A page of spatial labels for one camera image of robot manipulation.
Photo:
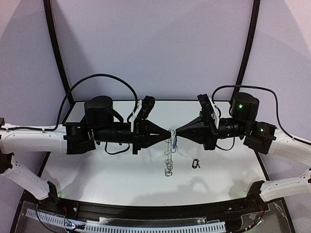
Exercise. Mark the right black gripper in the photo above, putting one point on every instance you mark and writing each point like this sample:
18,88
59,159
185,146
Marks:
211,130

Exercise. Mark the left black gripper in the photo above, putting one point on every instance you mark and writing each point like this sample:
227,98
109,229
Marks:
137,135

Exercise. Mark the blue tag key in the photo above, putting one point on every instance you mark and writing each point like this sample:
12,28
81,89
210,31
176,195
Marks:
174,146

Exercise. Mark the metal ring disc with keyrings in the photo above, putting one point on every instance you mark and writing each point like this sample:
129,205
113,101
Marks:
168,171

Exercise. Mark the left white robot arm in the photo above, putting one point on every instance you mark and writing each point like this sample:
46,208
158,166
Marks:
101,123

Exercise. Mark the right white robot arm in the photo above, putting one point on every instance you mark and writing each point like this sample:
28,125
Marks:
261,137

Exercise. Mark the black tag key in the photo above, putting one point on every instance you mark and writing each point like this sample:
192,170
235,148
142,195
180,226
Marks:
195,163

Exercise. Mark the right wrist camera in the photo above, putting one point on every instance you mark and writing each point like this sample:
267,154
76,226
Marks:
210,112

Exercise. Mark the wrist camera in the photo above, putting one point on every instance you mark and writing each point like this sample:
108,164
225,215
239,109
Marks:
142,111
210,112

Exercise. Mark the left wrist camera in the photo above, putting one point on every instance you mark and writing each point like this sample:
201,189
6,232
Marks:
142,111

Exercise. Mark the white slotted cable duct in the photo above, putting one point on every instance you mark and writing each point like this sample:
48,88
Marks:
117,225

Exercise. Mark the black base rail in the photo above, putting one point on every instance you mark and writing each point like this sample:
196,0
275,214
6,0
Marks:
88,210

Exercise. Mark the right black frame post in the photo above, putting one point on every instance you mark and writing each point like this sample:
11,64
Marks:
249,41

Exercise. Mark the black frame post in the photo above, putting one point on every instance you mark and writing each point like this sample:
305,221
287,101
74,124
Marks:
55,45
249,41

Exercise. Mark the left black frame post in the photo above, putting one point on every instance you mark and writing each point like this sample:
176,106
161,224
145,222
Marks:
55,45

